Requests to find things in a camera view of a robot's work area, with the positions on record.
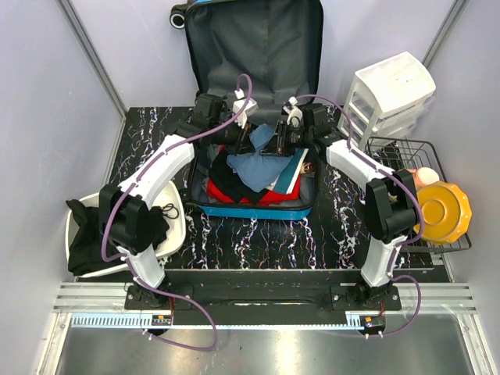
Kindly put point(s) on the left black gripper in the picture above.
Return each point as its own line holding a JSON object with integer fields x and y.
{"x": 244, "y": 144}

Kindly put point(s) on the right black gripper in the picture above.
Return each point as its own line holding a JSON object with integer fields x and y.
{"x": 279, "y": 144}

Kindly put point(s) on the blue garment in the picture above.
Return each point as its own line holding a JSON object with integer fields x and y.
{"x": 257, "y": 171}

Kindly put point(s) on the black garment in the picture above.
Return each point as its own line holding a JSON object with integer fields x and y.
{"x": 226, "y": 186}
{"x": 85, "y": 249}

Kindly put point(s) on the red garment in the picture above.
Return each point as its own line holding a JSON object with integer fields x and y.
{"x": 273, "y": 198}

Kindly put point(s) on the blue fish print suitcase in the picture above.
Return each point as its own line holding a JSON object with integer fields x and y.
{"x": 269, "y": 49}

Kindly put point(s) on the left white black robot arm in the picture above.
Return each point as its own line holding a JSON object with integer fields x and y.
{"x": 127, "y": 213}

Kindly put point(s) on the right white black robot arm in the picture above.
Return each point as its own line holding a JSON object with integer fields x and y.
{"x": 391, "y": 205}

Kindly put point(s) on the teal white striped towel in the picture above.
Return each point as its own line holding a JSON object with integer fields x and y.
{"x": 285, "y": 182}

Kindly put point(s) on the white plastic basin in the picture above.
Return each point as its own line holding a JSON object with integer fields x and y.
{"x": 169, "y": 194}

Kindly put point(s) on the white plastic drawer organizer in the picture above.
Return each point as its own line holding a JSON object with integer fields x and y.
{"x": 386, "y": 99}

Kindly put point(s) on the pink cup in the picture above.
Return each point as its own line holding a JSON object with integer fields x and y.
{"x": 423, "y": 177}

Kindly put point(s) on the yellow scalloped plate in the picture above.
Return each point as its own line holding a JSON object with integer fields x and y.
{"x": 446, "y": 212}

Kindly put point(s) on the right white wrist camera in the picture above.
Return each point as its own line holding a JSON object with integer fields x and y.
{"x": 294, "y": 114}

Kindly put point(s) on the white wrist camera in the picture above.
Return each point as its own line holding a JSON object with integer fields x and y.
{"x": 294, "y": 114}
{"x": 243, "y": 108}

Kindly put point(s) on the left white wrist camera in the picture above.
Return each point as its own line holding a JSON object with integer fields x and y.
{"x": 243, "y": 108}

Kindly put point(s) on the black wire dish rack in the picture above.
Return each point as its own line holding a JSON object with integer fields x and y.
{"x": 413, "y": 154}

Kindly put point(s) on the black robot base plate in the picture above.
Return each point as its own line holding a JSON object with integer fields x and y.
{"x": 323, "y": 290}

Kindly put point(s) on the aluminium slotted rail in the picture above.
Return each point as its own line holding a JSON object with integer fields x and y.
{"x": 103, "y": 305}

